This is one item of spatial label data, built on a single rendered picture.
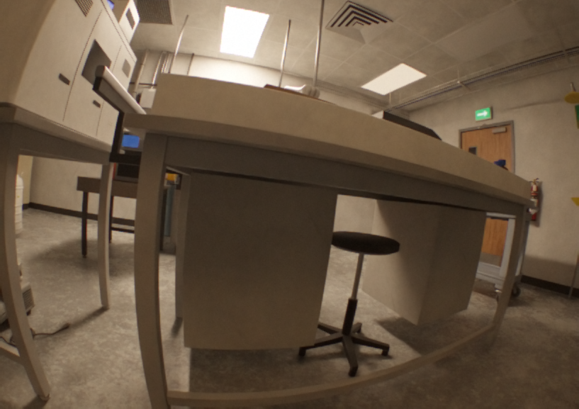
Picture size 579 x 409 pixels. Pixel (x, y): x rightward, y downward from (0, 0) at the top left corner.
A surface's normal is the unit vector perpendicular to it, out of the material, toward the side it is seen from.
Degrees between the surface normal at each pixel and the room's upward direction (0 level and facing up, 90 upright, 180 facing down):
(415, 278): 90
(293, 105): 90
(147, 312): 90
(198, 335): 90
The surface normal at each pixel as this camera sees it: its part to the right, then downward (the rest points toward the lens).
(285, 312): 0.29, 0.03
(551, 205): -0.95, -0.12
